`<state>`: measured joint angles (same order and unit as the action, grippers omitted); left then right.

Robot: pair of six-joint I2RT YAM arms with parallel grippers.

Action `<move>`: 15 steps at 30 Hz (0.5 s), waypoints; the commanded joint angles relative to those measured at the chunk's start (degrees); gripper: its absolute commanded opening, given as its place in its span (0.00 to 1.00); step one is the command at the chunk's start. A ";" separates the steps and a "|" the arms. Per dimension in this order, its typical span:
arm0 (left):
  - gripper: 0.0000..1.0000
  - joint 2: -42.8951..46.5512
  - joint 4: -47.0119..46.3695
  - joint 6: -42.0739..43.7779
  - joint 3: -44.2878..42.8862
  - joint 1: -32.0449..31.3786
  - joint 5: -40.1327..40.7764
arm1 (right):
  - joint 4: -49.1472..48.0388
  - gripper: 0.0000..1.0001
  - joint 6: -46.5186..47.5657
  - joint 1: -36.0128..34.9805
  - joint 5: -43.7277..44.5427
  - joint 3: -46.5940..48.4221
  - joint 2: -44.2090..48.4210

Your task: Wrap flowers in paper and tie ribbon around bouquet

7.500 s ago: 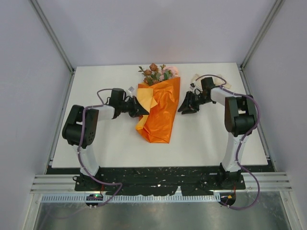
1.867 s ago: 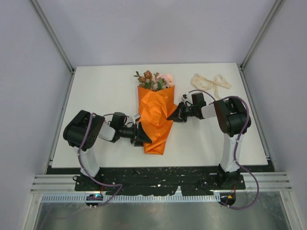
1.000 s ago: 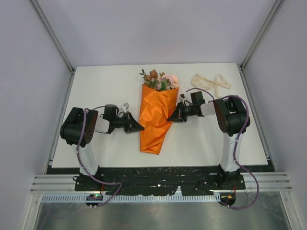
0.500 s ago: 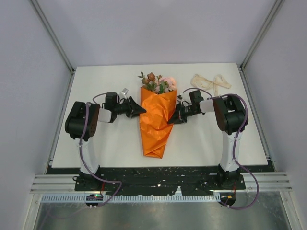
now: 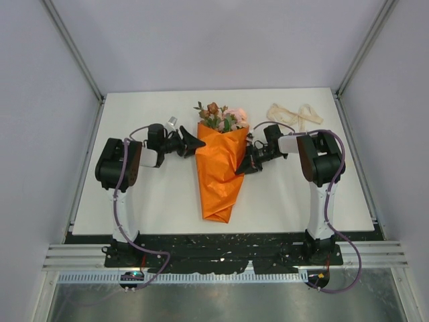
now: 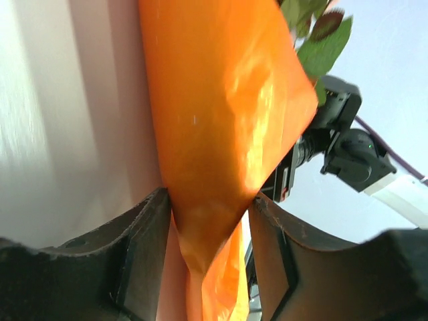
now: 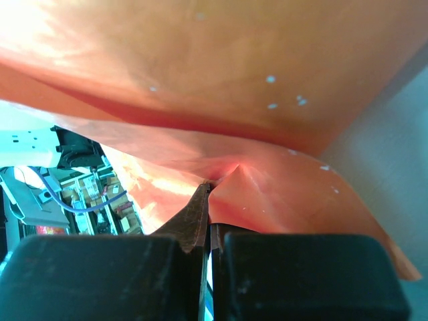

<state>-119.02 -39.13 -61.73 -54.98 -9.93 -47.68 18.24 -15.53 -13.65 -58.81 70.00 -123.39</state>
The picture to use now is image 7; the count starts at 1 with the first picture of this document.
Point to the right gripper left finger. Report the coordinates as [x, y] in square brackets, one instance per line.
[161, 276]

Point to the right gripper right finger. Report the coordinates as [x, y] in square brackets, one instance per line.
[303, 277]

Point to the orange wrapping paper sheet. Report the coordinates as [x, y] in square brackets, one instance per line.
[242, 94]

